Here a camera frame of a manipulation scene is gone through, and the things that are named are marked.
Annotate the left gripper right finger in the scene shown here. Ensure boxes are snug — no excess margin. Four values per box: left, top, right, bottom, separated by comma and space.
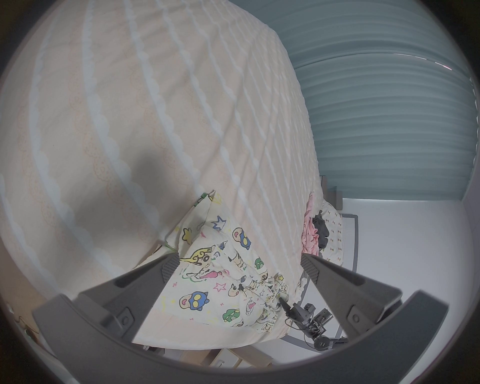
300, 254, 404, 341

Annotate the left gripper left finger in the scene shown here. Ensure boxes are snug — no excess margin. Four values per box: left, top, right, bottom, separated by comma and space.
76, 253, 181, 343

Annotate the white printed pyjama top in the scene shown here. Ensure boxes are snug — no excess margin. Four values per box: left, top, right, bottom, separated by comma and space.
152, 190, 291, 334

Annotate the pile of clothes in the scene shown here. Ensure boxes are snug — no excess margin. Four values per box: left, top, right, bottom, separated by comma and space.
312, 210, 331, 248

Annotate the bed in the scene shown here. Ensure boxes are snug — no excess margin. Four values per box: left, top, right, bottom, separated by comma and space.
0, 0, 361, 370

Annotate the white printed pillow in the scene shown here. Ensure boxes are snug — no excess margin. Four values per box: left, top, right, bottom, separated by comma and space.
320, 200, 346, 265

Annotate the pink garment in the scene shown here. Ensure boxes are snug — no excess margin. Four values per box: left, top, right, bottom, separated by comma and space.
301, 191, 319, 256

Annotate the grey bedside table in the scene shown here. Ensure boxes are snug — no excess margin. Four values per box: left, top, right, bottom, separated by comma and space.
320, 174, 344, 211

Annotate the blue-green curtain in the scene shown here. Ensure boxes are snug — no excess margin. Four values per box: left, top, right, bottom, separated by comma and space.
229, 0, 474, 72
292, 52, 480, 201

